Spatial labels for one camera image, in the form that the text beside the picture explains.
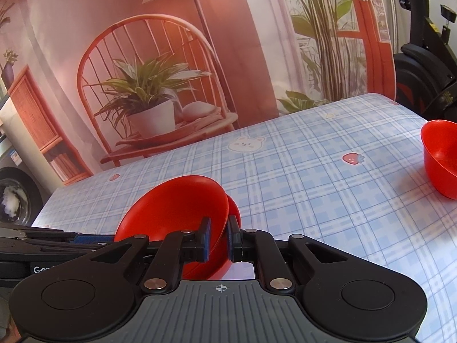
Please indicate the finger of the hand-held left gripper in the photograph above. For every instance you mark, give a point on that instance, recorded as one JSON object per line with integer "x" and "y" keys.
{"x": 92, "y": 239}

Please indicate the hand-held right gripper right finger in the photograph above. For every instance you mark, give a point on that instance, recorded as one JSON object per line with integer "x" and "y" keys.
{"x": 234, "y": 239}

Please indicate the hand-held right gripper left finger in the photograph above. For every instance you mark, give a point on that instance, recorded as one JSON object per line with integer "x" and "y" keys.
{"x": 205, "y": 237}

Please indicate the red bowl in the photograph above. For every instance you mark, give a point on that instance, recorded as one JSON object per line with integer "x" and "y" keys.
{"x": 234, "y": 211}
{"x": 171, "y": 210}
{"x": 441, "y": 171}

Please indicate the grey washing machine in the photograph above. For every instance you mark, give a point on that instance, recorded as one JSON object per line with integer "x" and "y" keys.
{"x": 14, "y": 200}

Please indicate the blue checked tablecloth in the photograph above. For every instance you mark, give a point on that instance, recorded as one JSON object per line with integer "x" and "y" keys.
{"x": 303, "y": 193}

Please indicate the black exercise bike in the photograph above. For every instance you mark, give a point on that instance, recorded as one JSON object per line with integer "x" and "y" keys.
{"x": 425, "y": 71}

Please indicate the metal pole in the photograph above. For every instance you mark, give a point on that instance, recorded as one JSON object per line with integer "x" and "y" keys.
{"x": 391, "y": 7}

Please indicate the printed wall backdrop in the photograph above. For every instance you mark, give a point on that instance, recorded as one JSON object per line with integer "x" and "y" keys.
{"x": 232, "y": 60}

